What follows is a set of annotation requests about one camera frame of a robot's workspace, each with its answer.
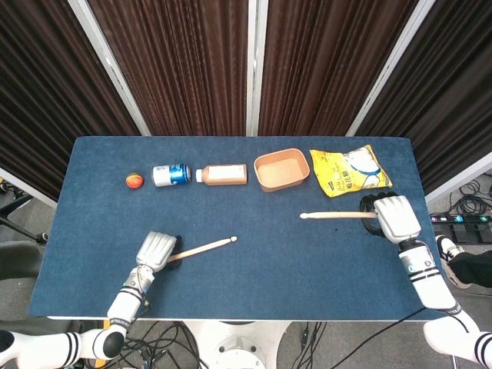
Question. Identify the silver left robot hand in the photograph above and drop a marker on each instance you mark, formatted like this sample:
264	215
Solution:
155	250

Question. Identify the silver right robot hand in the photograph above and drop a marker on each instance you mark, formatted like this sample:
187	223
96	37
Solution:
397	219

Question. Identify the wooden drumstick with black mark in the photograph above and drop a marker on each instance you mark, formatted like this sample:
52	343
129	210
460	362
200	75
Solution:
207	247

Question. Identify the plain wooden drumstick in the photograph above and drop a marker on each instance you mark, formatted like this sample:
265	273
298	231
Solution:
334	215

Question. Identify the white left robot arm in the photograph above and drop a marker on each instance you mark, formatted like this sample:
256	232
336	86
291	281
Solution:
123	303

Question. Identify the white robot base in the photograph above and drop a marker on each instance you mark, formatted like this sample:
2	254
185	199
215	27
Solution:
234	342

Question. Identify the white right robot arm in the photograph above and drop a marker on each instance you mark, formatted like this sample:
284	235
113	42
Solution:
430	284

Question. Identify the black white sneaker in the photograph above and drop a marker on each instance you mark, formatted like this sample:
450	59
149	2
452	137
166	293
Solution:
447	253

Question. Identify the power strip with lit switches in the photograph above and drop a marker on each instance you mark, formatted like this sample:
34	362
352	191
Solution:
461	219

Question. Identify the yellow snack bag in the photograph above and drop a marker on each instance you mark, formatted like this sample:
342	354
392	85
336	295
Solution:
346	173

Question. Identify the orange red ball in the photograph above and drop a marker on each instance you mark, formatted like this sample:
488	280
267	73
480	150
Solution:
134	181

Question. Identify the blue white drink can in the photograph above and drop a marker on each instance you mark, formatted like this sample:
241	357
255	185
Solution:
171	175

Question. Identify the black trouser leg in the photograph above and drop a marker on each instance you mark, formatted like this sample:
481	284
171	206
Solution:
474	267

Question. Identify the blue fabric table cover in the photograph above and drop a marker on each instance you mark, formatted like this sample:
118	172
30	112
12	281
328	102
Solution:
246	280

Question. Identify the orange bottle with white cap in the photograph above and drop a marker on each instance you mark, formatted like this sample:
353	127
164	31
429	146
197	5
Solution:
225	175

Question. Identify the brown paper food box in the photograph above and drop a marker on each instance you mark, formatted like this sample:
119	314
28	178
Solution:
282	171

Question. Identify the black tripod leg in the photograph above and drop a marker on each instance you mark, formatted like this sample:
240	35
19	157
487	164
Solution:
19	227

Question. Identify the brown pleated partition panel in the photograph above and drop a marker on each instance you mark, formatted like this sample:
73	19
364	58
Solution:
330	65
173	65
449	88
46	96

